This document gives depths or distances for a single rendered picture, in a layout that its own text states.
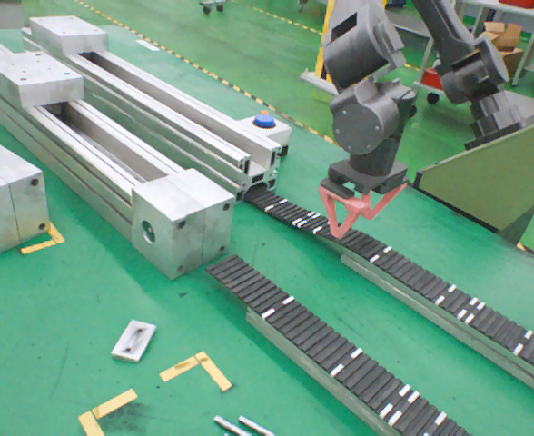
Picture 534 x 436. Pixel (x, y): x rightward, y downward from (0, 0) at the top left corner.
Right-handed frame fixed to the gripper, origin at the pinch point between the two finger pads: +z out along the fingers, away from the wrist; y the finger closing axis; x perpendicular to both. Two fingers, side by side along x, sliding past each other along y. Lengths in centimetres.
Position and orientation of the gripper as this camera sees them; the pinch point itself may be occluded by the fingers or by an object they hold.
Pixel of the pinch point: (353, 222)
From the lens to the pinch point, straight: 68.6
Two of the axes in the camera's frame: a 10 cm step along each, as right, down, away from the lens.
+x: 7.1, 4.7, -5.3
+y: -6.9, 3.2, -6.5
